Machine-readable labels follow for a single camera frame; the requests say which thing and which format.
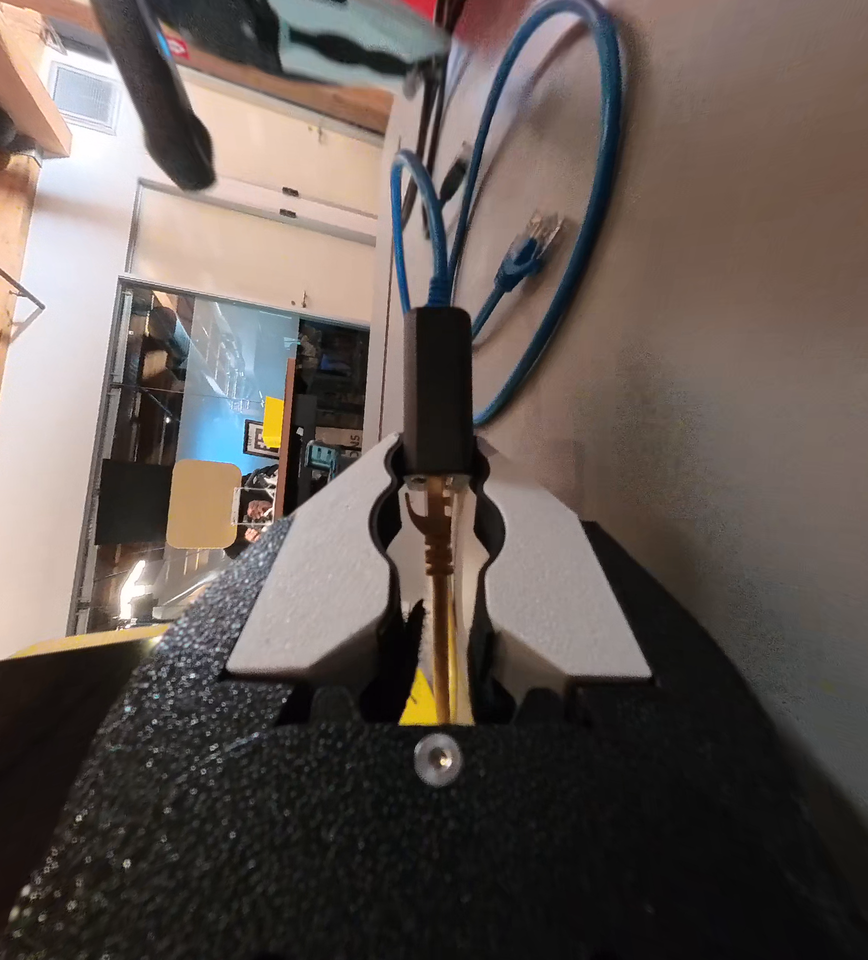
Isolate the yellow ethernet cable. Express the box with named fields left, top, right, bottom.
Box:
left=404, top=476, right=474, bottom=726

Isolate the black wire bracket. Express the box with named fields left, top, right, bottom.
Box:
left=0, top=228, right=47, bottom=331

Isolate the cream wall cabinet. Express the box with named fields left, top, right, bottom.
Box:
left=126, top=67, right=389, bottom=282

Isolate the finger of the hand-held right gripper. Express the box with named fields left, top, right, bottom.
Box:
left=265, top=0, right=452, bottom=61
left=278, top=28, right=416, bottom=86

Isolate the yellow sign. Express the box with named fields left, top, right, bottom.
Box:
left=261, top=396, right=294, bottom=451

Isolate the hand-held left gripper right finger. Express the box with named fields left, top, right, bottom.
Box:
left=470, top=438, right=654, bottom=723

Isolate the wooden shelf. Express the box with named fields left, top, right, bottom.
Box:
left=0, top=0, right=73, bottom=159

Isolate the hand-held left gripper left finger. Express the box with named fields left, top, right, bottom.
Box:
left=226, top=431, right=428, bottom=723

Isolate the blue ethernet cable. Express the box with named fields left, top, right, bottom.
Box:
left=390, top=0, right=624, bottom=430

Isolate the black box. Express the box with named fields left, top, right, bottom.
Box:
left=95, top=459, right=174, bottom=546

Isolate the white air vent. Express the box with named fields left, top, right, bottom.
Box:
left=47, top=62, right=122, bottom=136

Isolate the black ethernet cable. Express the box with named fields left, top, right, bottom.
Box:
left=404, top=0, right=474, bottom=243

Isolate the tan board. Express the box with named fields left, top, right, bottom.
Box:
left=166, top=459, right=244, bottom=552

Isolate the glass door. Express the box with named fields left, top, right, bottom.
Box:
left=66, top=276, right=372, bottom=639

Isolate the black network adapter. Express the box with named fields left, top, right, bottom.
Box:
left=402, top=304, right=476, bottom=483

